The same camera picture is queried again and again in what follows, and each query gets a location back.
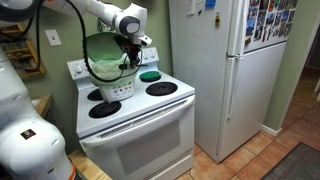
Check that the photo magnet collage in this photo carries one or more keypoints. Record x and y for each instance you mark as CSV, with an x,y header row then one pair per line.
x,y
270,20

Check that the wooden wall spice rack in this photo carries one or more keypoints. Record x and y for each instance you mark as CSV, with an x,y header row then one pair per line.
x,y
23,71
13,30

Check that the white stove control knob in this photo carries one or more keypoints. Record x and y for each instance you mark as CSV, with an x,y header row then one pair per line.
x,y
78,69

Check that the green bin lid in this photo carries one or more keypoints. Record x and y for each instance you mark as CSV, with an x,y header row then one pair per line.
x,y
103,46

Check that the large black coil burner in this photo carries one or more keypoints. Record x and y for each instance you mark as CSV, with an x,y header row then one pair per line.
x,y
105,109
161,89

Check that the white electric stove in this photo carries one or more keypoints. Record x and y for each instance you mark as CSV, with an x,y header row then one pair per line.
x,y
133,153

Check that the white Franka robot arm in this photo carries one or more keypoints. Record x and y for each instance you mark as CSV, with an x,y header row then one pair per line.
x,y
100,8

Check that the green round burner cover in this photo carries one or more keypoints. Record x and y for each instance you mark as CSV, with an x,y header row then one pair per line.
x,y
150,75

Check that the small black coil burner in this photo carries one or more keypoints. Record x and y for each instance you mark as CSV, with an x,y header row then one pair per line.
x,y
93,95
150,81

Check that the patterned floor rug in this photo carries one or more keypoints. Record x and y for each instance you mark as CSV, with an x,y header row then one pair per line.
x,y
296,165

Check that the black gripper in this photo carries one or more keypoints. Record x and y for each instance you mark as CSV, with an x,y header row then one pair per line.
x,y
133,50

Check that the white light switch plate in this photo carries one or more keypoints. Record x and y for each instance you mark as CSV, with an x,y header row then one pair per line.
x,y
53,37

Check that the white compost bin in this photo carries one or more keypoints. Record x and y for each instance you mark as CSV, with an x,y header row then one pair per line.
x,y
116,93

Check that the white paper note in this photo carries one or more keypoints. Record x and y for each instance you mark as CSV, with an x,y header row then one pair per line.
x,y
193,6

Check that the blue fridge magnet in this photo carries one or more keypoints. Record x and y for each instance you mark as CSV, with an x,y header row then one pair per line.
x,y
210,3

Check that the light wooden robot platform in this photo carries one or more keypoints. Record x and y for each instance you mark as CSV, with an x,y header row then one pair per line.
x,y
88,166

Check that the yellow fridge magnet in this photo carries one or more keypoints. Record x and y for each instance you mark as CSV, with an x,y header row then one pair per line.
x,y
217,20

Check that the small wooden side counter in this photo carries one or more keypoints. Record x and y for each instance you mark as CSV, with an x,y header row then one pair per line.
x,y
45,103

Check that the white refrigerator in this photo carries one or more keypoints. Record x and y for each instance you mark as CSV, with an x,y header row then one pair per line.
x,y
206,83

